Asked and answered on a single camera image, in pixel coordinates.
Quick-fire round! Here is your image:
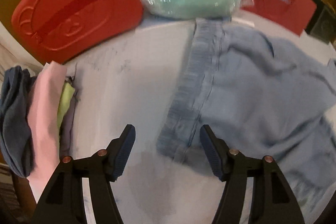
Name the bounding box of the red bear embossed bag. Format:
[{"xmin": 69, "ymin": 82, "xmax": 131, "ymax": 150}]
[{"xmin": 11, "ymin": 0, "xmax": 143, "ymax": 64}]

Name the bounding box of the dark blue folded cloth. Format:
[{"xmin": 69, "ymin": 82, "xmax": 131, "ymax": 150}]
[{"xmin": 1, "ymin": 66, "xmax": 34, "ymax": 178}]

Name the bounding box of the yellow-green folded cloth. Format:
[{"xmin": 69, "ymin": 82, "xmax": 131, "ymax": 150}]
[{"xmin": 57, "ymin": 82, "xmax": 75, "ymax": 129}]

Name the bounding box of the black gift box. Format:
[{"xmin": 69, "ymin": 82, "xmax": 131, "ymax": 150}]
[{"xmin": 305, "ymin": 0, "xmax": 335, "ymax": 44}]

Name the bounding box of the pink folded cloth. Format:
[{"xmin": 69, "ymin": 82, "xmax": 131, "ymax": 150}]
[{"xmin": 27, "ymin": 61, "xmax": 67, "ymax": 201}]

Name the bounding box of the light blue garment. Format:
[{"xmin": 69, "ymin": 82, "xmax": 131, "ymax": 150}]
[{"xmin": 157, "ymin": 19, "xmax": 335, "ymax": 223}]

